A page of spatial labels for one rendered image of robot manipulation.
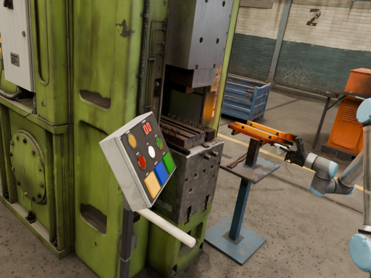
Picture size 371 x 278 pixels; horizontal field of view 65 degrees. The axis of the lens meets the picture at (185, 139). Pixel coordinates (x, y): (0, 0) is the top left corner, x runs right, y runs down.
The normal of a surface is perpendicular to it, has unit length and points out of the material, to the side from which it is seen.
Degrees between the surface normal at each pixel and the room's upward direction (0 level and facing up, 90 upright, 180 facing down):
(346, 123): 90
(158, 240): 90
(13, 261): 0
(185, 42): 90
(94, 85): 89
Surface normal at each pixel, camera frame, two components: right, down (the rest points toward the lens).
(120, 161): -0.23, 0.33
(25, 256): 0.12, -0.92
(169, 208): -0.32, -0.54
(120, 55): -0.61, 0.20
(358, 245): -0.99, -0.01
